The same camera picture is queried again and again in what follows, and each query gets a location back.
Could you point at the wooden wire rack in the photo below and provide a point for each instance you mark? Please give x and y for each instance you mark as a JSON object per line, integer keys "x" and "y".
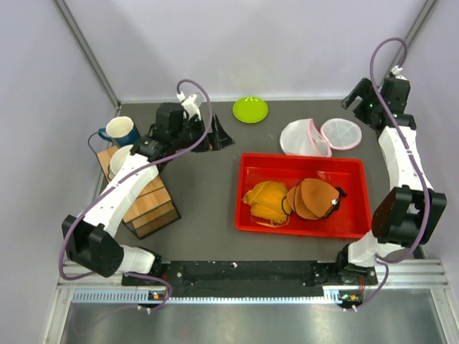
{"x": 152, "y": 210}

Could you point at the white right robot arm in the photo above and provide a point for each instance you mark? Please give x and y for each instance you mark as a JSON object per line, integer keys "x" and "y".
{"x": 411, "y": 210}

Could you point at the red plastic tray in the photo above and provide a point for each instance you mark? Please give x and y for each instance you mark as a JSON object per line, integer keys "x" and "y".
{"x": 352, "y": 220}

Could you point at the blue mug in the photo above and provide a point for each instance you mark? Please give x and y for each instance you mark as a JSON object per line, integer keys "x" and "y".
{"x": 120, "y": 131}

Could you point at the aluminium frame rail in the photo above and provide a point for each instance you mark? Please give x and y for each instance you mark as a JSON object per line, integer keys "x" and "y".
{"x": 412, "y": 274}

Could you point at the white mesh laundry bag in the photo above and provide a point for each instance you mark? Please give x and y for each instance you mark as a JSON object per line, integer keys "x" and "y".
{"x": 303, "y": 138}

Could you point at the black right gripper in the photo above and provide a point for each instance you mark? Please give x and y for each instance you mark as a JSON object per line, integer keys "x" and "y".
{"x": 365, "y": 90}

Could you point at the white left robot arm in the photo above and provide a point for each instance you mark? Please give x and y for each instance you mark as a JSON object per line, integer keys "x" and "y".
{"x": 89, "y": 238}

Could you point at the yellow lace bra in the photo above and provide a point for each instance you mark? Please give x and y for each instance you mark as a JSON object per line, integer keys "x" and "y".
{"x": 268, "y": 204}

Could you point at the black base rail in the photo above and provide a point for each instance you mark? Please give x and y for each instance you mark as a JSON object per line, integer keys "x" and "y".
{"x": 259, "y": 278}

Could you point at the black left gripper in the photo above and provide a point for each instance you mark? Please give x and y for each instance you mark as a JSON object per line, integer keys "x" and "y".
{"x": 219, "y": 138}

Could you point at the orange smooth bra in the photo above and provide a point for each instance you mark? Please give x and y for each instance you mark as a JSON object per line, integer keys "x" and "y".
{"x": 313, "y": 199}

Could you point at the white ceramic bowl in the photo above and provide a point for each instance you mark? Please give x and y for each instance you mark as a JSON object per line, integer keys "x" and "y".
{"x": 117, "y": 160}

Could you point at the green plastic bowl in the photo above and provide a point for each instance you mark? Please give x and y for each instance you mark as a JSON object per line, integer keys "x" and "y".
{"x": 250, "y": 110}

